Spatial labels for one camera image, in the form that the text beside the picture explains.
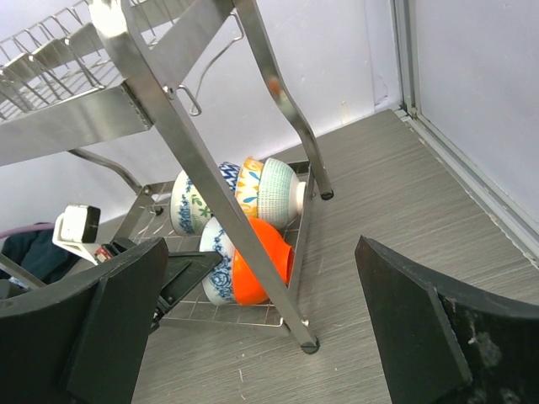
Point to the blue zigzag back bowl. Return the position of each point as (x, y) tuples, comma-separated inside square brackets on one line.
[(230, 172)]

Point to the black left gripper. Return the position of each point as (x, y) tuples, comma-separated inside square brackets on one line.
[(184, 271)]

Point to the stainless steel dish rack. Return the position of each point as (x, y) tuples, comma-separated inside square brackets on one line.
[(121, 74)]

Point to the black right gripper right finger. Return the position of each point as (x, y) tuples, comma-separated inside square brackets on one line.
[(442, 340)]

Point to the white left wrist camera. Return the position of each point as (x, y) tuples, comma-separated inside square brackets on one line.
[(76, 231)]

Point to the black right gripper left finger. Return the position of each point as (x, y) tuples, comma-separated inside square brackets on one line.
[(82, 339)]

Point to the green grid back bowl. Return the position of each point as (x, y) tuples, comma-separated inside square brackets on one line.
[(281, 194)]

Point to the orange floral back bowl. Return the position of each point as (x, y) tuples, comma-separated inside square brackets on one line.
[(188, 211)]

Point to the yellow orange back bowl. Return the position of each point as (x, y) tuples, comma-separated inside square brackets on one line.
[(247, 188)]

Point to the blue white floral bowl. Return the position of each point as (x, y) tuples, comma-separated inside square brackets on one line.
[(218, 283)]

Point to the dark blue crumpled cloth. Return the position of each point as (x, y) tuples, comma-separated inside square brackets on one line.
[(35, 252)]

